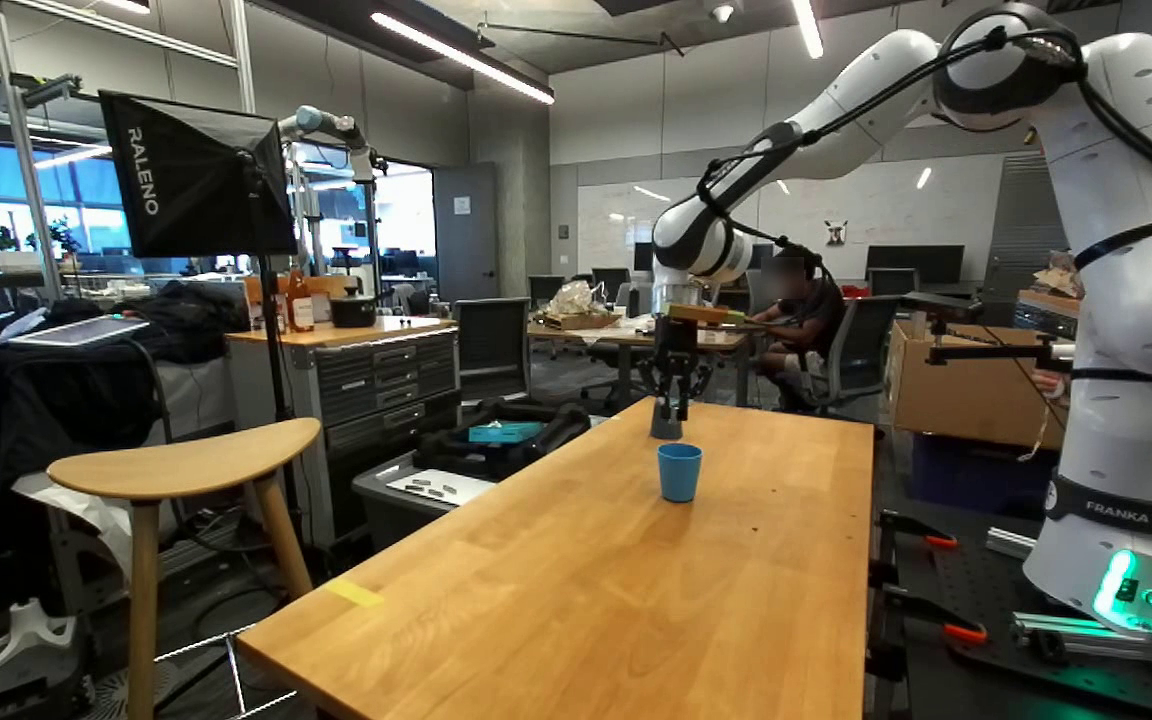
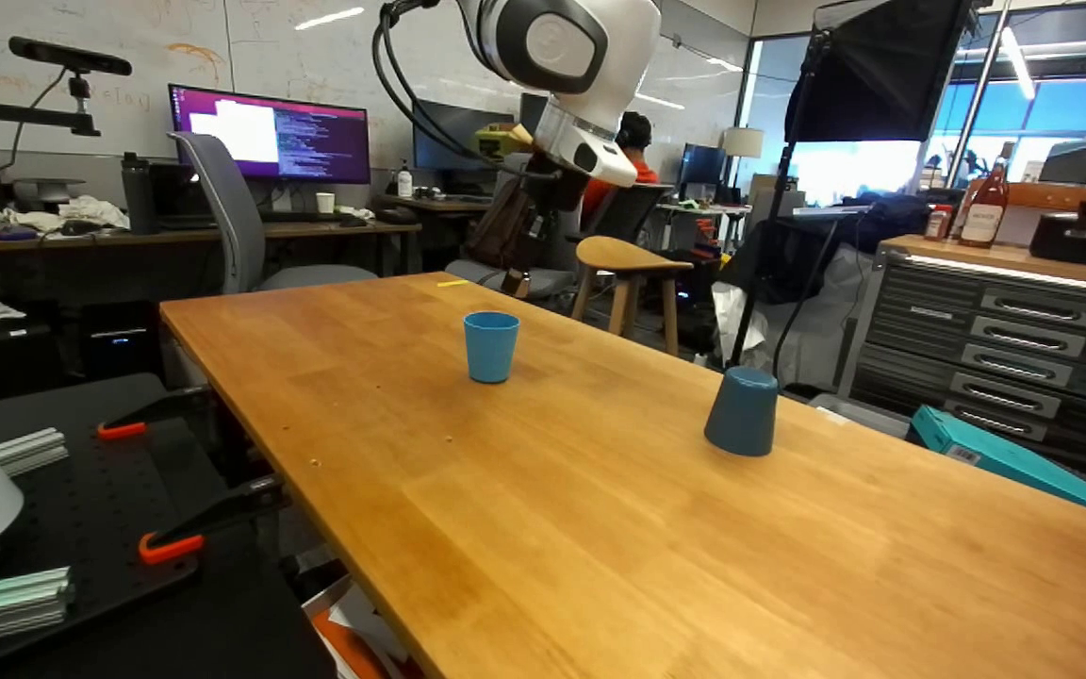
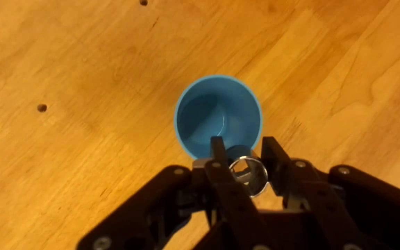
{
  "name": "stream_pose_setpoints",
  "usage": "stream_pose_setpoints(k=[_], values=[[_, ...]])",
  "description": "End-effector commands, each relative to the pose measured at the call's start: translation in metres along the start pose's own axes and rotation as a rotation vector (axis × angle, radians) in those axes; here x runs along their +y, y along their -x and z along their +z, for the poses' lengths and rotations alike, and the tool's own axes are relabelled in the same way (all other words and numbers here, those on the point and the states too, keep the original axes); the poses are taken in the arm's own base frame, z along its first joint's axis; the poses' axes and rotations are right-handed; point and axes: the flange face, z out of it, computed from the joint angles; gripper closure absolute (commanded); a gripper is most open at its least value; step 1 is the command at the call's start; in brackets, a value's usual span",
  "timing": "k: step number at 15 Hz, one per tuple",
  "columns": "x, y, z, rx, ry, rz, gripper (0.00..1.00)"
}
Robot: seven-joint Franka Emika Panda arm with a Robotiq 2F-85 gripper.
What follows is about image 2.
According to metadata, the gray drawer cabinet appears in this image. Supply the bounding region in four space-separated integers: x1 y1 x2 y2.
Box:
849 233 1086 497

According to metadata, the wooden stool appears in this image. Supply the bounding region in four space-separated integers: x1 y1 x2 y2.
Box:
569 232 698 357

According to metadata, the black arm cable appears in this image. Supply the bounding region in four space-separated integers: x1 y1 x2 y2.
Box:
370 0 497 165

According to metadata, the gray chair with backpack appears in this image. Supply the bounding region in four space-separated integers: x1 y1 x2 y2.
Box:
445 155 595 310

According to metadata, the black mesh chair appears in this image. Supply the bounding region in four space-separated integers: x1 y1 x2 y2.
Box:
585 180 675 247

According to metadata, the monitor with purple screen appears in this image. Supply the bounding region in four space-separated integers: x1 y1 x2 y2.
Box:
168 78 375 189

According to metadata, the crumpled white cloth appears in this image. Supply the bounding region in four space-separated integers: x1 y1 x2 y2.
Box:
53 193 136 238

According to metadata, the dark wooden desk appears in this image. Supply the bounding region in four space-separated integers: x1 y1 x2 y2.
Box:
0 214 425 381

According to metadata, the red glass bottle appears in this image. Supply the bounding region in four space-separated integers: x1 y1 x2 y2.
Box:
955 141 1016 249

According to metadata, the light blue plastic cup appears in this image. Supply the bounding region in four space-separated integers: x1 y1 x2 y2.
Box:
461 310 525 389

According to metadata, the small orange clamp handle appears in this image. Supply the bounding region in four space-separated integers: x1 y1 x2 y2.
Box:
95 418 156 445

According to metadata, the person in orange shirt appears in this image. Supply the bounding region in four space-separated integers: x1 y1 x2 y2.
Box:
581 110 664 233

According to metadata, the black side platform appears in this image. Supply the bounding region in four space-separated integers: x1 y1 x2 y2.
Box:
0 370 340 679

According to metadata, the black light stand pole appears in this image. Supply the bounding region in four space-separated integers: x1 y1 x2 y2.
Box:
728 30 838 370

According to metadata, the white table lamp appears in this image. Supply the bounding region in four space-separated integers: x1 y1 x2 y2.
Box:
717 126 768 195

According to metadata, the dark blue plastic cup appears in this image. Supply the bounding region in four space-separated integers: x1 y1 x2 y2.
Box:
702 364 786 459

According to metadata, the long aluminium profile stack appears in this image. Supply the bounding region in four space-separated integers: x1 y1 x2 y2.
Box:
0 562 80 650

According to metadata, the short aluminium profile stack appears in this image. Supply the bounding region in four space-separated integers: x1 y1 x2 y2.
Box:
0 423 71 483

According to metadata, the teal flat board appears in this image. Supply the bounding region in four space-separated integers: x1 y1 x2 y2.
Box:
904 399 1086 547

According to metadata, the wide dark monitor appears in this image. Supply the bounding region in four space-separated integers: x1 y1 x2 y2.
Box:
409 93 520 195

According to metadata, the brown backpack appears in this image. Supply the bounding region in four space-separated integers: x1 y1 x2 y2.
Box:
466 165 537 276

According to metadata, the large orange clamp handle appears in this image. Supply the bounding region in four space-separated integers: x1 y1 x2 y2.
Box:
132 527 210 571

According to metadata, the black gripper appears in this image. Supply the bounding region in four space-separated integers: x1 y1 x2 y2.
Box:
503 163 600 302

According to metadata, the gray office chair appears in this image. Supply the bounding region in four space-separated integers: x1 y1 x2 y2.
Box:
169 127 383 297

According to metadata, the black camera on stand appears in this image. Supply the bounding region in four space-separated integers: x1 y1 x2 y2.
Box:
4 34 136 141

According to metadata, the black studio light panel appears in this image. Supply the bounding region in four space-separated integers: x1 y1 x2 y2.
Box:
786 0 977 146

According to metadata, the small red jar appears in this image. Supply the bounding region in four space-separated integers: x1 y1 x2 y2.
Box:
926 201 958 247

